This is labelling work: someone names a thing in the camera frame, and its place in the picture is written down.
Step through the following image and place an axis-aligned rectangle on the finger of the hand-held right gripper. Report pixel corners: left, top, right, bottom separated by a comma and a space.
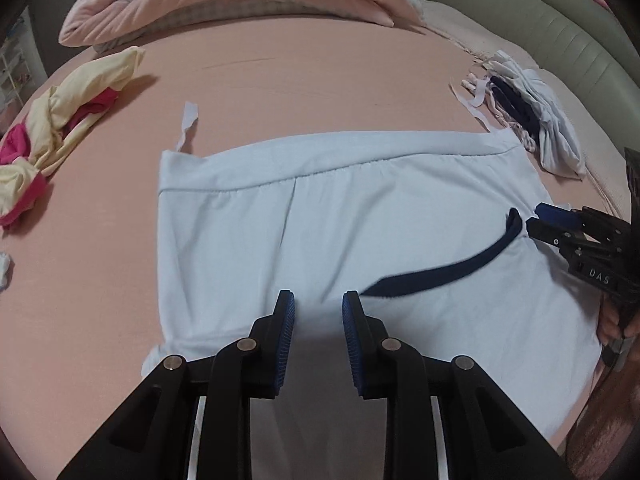
534, 202, 587, 232
525, 217, 583, 257

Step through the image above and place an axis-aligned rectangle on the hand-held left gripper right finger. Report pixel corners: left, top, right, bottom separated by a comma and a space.
341, 290, 576, 480

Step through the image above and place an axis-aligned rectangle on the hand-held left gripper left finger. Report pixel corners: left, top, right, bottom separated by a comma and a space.
56, 290, 296, 480

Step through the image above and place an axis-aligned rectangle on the pale blue navy-trimmed garment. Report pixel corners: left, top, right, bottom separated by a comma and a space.
140, 101, 603, 480

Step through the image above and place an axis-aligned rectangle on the folded white navy clothes pile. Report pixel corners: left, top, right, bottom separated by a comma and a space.
487, 50, 587, 178

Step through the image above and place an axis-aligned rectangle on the person's right hand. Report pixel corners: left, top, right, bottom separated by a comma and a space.
597, 292, 640, 358

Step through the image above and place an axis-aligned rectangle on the pink striped folded garment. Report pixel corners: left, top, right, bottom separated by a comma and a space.
462, 72, 538, 153

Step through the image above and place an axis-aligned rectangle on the folded navy garment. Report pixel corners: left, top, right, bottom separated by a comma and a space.
489, 76, 541, 143

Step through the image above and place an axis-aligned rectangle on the grey-green padded headboard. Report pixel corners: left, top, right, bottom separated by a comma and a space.
425, 0, 640, 161

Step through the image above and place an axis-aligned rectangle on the pink bed sheet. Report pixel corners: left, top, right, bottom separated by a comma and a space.
0, 0, 631, 480

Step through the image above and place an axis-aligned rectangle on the small white cloth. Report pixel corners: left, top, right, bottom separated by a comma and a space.
0, 251, 14, 295

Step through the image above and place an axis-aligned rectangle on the yellow and pink garment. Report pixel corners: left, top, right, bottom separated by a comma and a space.
0, 46, 146, 233

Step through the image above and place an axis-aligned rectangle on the white storage shelf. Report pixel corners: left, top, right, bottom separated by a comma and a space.
0, 12, 51, 108

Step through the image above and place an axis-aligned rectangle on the white fabric strap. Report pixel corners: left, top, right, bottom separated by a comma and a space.
450, 76, 501, 133

